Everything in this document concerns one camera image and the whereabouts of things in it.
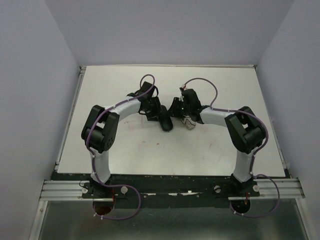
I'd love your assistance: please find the black mounting base rail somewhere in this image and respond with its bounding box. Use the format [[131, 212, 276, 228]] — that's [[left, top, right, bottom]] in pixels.
[[82, 174, 260, 209]]

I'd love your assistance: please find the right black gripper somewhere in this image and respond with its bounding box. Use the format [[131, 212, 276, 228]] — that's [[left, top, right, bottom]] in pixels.
[[165, 97, 191, 119]]

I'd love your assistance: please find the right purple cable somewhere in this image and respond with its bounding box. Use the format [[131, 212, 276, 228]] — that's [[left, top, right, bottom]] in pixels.
[[178, 77, 281, 218]]

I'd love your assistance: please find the aluminium frame rail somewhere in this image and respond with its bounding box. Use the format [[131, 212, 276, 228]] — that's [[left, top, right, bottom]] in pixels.
[[30, 180, 311, 240], [53, 66, 87, 172]]

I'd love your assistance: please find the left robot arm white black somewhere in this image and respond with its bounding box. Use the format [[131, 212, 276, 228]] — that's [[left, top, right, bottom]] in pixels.
[[81, 82, 172, 198]]

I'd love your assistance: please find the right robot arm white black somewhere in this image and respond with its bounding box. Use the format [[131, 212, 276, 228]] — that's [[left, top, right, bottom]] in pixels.
[[168, 89, 269, 196]]

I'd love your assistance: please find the marbled glasses case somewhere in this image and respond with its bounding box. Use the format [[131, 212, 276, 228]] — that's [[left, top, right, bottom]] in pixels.
[[180, 116, 197, 131]]

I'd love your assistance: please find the aluminium frame rail front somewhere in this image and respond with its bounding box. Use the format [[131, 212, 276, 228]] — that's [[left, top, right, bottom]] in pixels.
[[30, 180, 311, 240]]

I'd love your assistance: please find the aluminium frame rail left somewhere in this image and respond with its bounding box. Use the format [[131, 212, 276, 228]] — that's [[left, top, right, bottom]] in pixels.
[[53, 66, 87, 172]]

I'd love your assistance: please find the black glasses case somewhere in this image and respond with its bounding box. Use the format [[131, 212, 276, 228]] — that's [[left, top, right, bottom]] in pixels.
[[158, 105, 173, 132]]

